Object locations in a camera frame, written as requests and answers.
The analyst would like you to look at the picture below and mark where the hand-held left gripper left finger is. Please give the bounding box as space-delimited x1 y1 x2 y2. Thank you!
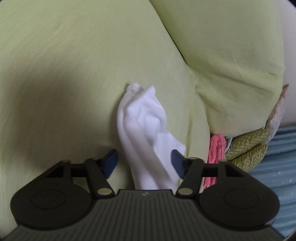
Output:
46 149 119 199

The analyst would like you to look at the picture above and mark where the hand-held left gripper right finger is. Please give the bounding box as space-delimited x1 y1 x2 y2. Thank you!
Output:
171 149 241 199

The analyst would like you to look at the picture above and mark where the white t-shirt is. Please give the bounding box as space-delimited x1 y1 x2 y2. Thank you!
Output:
116 83 187 191

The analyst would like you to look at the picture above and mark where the pink knit cloth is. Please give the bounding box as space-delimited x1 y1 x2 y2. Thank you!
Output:
201 134 227 191

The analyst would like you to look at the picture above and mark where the green woven cloth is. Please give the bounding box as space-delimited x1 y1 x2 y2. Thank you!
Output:
224 126 271 172

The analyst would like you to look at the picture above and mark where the light blue striped cloth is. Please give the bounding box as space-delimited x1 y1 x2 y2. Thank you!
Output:
248 126 296 235

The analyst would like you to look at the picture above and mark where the green covered sofa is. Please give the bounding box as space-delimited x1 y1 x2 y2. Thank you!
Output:
0 0 285 232

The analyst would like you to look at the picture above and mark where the beige pink cloth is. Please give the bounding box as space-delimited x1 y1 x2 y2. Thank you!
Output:
265 84 290 141

